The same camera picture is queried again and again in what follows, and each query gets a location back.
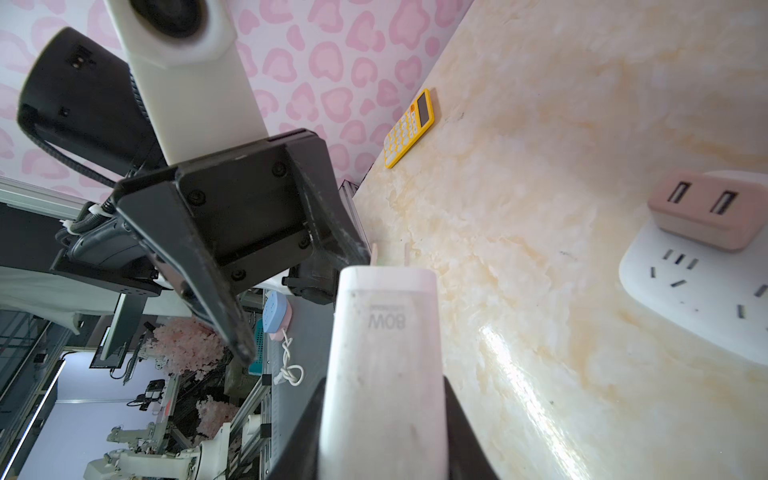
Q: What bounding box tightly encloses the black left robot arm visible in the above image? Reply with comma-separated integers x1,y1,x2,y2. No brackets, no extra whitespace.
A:
17,27,370,361

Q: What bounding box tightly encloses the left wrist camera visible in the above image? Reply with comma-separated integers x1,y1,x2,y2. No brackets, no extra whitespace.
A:
106,1,268,165

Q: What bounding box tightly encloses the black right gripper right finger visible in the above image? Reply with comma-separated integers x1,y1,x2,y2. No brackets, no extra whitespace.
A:
444,377,498,480

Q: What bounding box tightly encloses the yellow calculator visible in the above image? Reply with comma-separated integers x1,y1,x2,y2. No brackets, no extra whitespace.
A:
383,89,435,169

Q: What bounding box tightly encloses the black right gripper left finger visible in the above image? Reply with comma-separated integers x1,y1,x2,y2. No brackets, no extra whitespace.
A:
267,378,326,480

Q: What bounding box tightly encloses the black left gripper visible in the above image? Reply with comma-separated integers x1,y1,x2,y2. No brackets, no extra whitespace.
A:
114,129,371,364

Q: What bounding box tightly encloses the white square power strip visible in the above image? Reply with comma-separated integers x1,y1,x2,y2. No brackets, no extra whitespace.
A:
619,171,767,365

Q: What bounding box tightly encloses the white charger plug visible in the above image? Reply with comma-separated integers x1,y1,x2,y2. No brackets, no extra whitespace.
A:
318,246,448,479

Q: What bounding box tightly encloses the pink charger plug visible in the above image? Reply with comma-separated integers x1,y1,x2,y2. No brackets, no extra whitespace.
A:
647,171,767,252

